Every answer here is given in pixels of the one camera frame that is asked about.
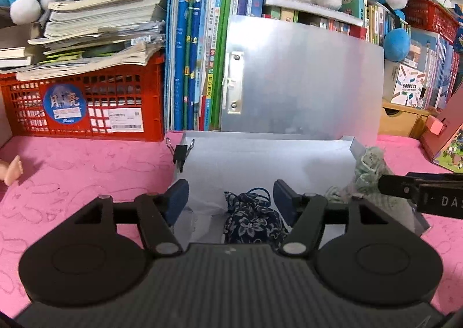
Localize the dark blue floral pouch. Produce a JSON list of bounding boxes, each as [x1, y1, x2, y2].
[[223, 188, 288, 249]]

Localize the green patterned cloth bundle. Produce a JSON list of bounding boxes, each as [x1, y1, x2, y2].
[[325, 147, 400, 210]]

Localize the pink cardboard toy house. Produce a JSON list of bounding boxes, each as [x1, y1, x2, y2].
[[420, 84, 463, 173]]

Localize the black binder clip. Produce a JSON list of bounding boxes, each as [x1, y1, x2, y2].
[[165, 137, 195, 173]]

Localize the white storage box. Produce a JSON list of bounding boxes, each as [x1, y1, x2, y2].
[[173, 131, 366, 247]]

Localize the wooden drawer shelf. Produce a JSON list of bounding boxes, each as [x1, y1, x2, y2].
[[378, 100, 433, 140]]

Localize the red plastic crate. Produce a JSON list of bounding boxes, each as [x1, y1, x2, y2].
[[1, 51, 165, 141]]

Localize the white printed stationery box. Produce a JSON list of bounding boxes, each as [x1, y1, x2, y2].
[[383, 60, 426, 109]]

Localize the pink bunny blanket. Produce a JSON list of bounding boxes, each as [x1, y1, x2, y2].
[[1, 134, 462, 317]]

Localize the row of colourful books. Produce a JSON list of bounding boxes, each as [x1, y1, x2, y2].
[[361, 0, 462, 112]]

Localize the red crate on shelf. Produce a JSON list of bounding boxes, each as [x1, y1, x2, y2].
[[403, 0, 459, 43]]

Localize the stack of paper books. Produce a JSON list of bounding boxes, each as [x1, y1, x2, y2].
[[1, 0, 167, 81]]

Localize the upright blue green books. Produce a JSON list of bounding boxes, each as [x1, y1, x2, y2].
[[163, 0, 246, 131]]

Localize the books lying on top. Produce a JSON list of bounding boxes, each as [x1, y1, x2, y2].
[[261, 0, 366, 40]]

